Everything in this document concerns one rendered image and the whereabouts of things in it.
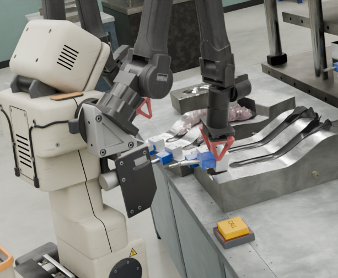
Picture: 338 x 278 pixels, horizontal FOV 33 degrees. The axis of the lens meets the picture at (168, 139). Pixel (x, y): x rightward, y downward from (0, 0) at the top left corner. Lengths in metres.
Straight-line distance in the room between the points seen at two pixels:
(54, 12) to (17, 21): 7.03
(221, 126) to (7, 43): 7.31
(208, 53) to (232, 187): 0.36
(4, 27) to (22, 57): 7.25
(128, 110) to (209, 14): 0.32
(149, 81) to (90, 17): 0.49
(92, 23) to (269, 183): 0.67
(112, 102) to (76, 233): 0.41
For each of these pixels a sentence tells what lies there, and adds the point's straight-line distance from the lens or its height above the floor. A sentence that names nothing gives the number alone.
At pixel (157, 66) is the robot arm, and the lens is 1.22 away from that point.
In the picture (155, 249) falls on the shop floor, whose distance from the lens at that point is 2.97.
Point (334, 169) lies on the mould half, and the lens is 1.63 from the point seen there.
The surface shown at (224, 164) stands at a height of 0.91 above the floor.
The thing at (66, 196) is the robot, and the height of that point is 0.98.
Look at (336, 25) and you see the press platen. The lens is 2.43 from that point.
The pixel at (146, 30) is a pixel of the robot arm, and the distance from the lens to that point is 1.24.
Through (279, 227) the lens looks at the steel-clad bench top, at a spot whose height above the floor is 0.80.
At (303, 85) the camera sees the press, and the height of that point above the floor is 0.77.
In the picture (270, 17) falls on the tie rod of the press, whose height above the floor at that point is 1.02.
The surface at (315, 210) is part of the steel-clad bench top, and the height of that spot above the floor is 0.80.
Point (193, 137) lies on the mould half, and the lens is 1.90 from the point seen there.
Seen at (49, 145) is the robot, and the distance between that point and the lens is 1.26.
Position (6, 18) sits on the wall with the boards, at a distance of 8.61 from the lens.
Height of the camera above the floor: 1.55
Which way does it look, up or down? 21 degrees down
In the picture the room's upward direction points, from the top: 11 degrees counter-clockwise
